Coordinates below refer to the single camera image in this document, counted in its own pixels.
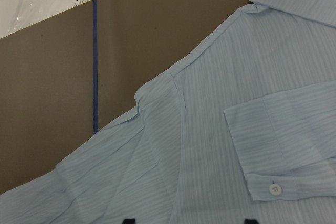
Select light blue button-up shirt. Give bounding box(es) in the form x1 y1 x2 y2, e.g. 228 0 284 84
1 0 335 223

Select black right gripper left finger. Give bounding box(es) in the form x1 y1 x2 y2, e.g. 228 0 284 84
122 218 136 224

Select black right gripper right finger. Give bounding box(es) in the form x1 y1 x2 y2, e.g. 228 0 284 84
244 219 259 224

